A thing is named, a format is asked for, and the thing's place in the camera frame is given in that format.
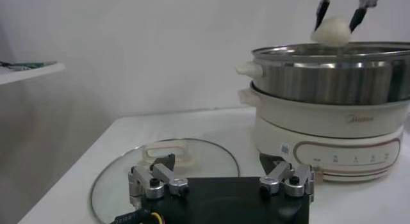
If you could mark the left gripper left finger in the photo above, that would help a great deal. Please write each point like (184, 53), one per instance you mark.
(160, 178)

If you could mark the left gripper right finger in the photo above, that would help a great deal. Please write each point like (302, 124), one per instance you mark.
(278, 174)

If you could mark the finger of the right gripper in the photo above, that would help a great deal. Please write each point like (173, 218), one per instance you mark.
(358, 15)
(322, 11)

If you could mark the white steamed baozi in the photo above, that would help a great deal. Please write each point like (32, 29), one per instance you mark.
(331, 33)

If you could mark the round glass lid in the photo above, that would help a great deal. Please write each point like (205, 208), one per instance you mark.
(208, 161)

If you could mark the stainless steel steamer basket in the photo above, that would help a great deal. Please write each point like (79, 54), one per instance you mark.
(320, 81)

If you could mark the white electric cooker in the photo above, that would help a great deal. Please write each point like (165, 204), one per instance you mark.
(320, 123)

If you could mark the white side table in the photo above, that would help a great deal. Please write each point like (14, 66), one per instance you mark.
(32, 74)

